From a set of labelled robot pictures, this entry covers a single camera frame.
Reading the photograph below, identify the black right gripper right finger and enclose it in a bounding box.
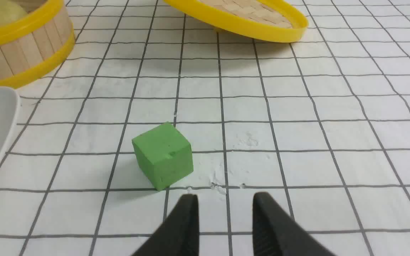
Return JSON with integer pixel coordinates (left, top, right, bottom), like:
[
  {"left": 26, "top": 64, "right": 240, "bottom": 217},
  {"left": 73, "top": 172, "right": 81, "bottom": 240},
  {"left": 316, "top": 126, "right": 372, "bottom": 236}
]
[{"left": 252, "top": 192, "right": 334, "bottom": 256}]

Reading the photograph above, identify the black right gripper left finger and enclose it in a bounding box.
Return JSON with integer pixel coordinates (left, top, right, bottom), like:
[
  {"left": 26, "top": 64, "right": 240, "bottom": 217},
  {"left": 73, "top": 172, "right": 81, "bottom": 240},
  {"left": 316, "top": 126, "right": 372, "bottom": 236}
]
[{"left": 132, "top": 194, "right": 200, "bottom": 256}]

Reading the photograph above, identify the green cube block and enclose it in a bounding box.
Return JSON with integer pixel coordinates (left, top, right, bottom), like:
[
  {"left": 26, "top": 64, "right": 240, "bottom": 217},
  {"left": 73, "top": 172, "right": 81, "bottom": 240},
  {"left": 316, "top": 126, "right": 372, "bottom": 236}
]
[{"left": 132, "top": 123, "right": 194, "bottom": 191}]

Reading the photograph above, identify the white grid tablecloth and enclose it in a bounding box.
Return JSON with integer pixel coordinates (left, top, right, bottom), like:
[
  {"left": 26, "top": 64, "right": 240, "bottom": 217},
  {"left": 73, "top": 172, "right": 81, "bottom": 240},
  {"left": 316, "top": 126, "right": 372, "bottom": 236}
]
[{"left": 0, "top": 0, "right": 410, "bottom": 256}]

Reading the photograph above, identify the bamboo steamer lid yellow rim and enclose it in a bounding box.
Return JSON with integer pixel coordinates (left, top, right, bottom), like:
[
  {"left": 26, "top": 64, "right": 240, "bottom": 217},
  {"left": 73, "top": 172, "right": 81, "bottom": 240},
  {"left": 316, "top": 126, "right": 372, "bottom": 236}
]
[{"left": 167, "top": 0, "right": 309, "bottom": 43}]

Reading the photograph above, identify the bamboo steamer basket yellow rim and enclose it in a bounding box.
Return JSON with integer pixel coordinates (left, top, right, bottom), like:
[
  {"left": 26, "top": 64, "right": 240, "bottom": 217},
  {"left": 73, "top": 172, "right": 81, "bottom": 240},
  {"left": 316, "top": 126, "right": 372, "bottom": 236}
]
[{"left": 0, "top": 0, "right": 75, "bottom": 89}]

